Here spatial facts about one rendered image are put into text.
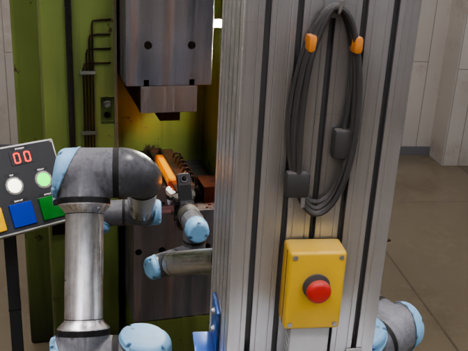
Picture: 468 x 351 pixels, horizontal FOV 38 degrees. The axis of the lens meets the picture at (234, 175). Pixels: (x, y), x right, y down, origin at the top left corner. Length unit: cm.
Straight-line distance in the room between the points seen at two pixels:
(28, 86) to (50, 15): 57
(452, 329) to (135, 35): 228
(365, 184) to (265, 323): 28
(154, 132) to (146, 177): 138
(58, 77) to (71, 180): 98
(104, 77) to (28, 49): 51
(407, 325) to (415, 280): 244
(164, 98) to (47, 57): 42
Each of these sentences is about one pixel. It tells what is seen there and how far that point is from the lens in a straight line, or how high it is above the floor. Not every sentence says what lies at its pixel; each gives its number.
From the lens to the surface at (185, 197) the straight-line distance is 234.
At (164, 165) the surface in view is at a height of 101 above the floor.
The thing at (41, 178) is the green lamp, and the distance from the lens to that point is 233.
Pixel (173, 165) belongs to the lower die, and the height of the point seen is 99.
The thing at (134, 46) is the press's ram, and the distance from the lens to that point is 236.
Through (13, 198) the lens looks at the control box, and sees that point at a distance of 229.
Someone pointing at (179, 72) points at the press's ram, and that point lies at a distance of 241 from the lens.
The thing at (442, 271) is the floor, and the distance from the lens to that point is 434.
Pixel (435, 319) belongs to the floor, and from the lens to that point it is 384.
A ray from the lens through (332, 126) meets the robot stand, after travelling 102.
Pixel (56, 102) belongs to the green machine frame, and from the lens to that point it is 252.
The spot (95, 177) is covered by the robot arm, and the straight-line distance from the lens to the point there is 156.
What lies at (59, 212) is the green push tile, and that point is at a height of 99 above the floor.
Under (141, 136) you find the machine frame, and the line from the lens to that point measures 295.
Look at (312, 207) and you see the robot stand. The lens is 103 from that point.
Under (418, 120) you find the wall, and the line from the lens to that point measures 631.
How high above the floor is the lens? 192
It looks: 21 degrees down
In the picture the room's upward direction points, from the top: 3 degrees clockwise
